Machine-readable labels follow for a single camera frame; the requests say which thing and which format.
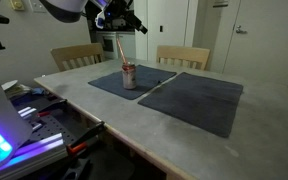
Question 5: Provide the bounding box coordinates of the silver door lever handle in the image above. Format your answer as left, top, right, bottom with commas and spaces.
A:
235, 24, 248, 35

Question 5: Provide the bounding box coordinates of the small blue object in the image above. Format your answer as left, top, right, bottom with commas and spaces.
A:
30, 87, 48, 97

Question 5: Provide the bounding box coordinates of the black clamp orange handle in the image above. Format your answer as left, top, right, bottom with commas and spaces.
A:
36, 98, 69, 118
66, 120, 106, 156

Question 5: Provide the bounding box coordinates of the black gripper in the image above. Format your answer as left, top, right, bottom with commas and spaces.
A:
105, 0, 149, 35

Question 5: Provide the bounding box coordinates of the beige wall thermostat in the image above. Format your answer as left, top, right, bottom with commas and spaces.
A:
9, 0, 26, 11

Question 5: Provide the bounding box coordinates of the small aluminium block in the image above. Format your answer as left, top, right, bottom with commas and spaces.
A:
32, 122, 44, 132

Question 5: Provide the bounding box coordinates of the white room door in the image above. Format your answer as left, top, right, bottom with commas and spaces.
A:
223, 0, 288, 87

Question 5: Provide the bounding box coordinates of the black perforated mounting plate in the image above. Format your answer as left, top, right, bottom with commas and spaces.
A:
27, 113, 82, 148

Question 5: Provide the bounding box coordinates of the red plastic straw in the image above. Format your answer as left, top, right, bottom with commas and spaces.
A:
115, 35, 128, 66

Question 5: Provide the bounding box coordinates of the light wooden slat-back chair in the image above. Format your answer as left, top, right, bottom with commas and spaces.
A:
155, 44, 211, 71
50, 42, 106, 73

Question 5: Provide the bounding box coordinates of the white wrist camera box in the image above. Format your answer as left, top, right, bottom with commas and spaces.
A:
94, 0, 112, 30

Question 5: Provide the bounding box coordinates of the white light switch plate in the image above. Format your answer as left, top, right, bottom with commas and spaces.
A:
28, 0, 47, 14

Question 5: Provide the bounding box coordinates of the long aluminium mounting rail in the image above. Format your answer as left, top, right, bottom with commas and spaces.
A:
0, 132, 69, 180

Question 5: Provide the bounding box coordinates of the short aluminium profile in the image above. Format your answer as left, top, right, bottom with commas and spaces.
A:
17, 106, 39, 121

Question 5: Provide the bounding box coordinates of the dark blue cloth placemat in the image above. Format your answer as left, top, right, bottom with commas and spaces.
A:
88, 64, 178, 101
137, 71, 244, 139

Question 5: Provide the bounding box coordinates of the black bracket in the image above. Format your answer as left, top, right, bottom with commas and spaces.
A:
61, 157, 92, 180

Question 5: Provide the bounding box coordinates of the stack of papers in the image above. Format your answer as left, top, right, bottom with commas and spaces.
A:
7, 83, 32, 100

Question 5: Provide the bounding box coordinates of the red and white soda can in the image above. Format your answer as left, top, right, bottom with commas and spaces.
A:
121, 62, 138, 90

